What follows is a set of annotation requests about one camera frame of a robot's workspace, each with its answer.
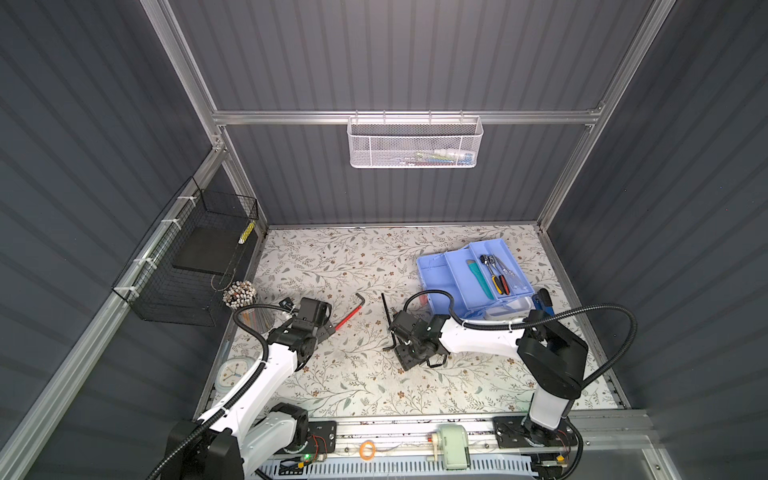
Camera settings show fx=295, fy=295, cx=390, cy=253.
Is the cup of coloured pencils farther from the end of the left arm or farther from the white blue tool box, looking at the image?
the white blue tool box

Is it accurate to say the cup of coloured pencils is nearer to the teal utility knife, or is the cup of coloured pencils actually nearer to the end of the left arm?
the end of the left arm

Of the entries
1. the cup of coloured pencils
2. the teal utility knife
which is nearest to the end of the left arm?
the cup of coloured pencils

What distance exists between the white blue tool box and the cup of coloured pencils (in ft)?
1.60

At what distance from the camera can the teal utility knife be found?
91 cm

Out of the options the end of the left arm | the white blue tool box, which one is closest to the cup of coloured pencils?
the end of the left arm

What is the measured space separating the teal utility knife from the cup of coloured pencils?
2.23 ft

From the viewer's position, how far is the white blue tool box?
89 centimetres

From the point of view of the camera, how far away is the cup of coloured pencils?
0.80 meters
